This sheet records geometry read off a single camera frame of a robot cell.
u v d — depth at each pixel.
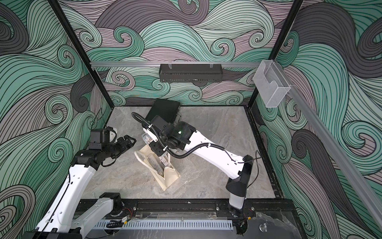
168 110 1.15
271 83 0.79
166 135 0.47
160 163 0.84
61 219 0.38
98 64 0.95
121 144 0.66
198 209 0.74
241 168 0.41
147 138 0.66
